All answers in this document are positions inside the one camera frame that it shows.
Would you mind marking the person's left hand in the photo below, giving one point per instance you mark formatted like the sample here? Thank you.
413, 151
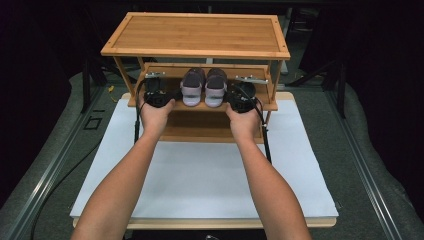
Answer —
155, 118

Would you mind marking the person's right hand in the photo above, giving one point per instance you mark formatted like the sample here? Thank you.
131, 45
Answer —
245, 125

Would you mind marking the yellow tape scrap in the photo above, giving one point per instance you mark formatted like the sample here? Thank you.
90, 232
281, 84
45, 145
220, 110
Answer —
111, 89

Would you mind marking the aluminium rail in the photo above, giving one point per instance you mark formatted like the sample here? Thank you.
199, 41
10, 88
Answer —
363, 166
43, 180

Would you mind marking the black metal stand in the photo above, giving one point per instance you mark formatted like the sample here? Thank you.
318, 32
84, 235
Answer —
87, 83
340, 90

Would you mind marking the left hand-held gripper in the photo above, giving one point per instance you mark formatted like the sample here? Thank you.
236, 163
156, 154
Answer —
156, 96

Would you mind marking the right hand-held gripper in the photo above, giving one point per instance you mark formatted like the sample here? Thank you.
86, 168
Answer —
241, 98

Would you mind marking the wooden shoe rack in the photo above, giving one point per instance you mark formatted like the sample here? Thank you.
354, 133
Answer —
200, 33

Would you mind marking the grey shoe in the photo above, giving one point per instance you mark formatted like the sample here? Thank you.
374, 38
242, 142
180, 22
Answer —
192, 90
215, 90

